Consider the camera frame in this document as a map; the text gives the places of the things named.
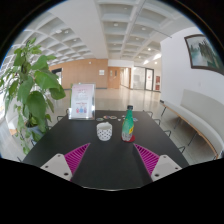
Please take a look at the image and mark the green leafy potted plant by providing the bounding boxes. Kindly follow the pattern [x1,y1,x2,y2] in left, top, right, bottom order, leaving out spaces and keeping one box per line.
[0,38,66,154]

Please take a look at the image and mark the framed landscape painting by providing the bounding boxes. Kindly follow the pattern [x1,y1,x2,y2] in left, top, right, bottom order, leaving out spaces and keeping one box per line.
[185,34,224,75]

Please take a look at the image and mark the black chair right near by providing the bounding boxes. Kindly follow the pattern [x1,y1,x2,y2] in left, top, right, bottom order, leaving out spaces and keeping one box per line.
[178,146,186,153]

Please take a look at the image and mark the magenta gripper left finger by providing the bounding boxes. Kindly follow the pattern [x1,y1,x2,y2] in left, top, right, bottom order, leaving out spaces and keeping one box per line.
[40,142,92,182]

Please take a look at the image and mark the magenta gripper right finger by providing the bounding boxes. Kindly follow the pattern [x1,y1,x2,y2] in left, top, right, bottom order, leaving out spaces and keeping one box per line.
[133,143,183,182]

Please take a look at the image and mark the red round coaster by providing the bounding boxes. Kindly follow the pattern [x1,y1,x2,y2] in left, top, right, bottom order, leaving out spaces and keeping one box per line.
[121,135,135,143]

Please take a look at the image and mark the black chair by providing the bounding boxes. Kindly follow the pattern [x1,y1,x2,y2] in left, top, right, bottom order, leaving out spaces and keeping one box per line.
[178,146,186,153]
[164,130,172,137]

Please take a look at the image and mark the green plastic water bottle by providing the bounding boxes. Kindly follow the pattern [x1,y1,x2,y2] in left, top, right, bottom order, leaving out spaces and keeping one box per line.
[121,105,134,141]

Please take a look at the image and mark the white polka dot cup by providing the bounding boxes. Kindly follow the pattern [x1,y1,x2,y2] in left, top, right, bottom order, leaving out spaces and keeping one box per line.
[96,122,112,141]

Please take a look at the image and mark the black chair right far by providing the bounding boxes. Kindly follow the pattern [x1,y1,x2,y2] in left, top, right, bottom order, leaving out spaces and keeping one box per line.
[164,130,172,137]

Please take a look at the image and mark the acrylic sign stand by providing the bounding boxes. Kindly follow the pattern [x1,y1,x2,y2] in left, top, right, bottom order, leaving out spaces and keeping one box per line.
[69,84,95,120]

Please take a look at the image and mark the long white bench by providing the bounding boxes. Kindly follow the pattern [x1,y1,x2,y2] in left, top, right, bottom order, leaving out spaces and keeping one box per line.
[162,89,224,159]

